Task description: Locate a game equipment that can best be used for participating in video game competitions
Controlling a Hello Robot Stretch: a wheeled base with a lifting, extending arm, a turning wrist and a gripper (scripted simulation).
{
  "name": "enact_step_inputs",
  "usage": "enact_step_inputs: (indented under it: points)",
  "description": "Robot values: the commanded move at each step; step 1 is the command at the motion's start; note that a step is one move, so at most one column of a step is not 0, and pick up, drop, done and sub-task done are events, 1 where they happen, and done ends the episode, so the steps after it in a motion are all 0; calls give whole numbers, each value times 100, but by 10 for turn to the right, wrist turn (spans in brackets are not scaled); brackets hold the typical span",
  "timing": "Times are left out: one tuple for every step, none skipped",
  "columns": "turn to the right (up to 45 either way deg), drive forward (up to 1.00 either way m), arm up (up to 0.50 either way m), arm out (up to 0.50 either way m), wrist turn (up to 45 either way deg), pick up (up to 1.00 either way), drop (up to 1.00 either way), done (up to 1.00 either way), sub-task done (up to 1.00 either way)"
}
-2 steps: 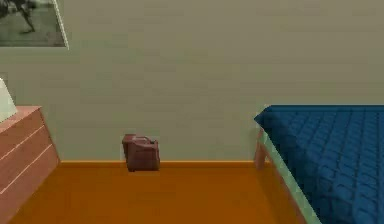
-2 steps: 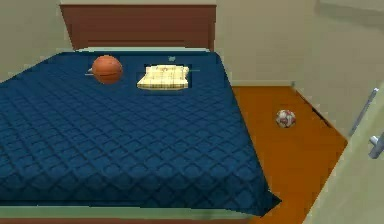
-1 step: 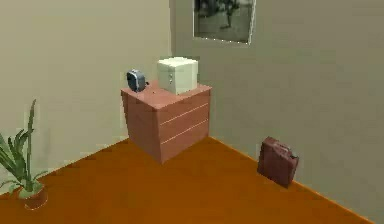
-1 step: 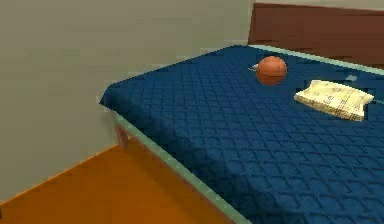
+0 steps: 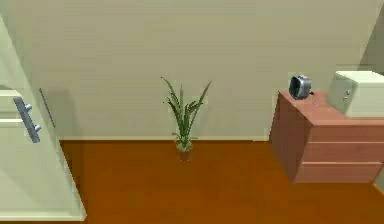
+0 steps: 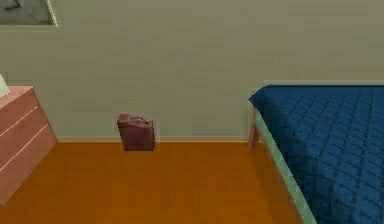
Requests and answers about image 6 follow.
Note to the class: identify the framed wall picture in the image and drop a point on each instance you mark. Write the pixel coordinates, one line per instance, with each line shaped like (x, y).
(23, 11)

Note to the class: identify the bed with blue quilt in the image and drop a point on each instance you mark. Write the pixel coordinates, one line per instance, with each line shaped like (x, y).
(333, 150)

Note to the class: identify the pale green lamp shade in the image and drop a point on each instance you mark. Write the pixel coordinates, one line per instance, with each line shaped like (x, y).
(2, 87)

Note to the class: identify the dark red canister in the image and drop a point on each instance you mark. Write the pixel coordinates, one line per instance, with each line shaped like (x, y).
(136, 133)

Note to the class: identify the pink chest of drawers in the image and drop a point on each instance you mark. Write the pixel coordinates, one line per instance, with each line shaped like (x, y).
(20, 140)

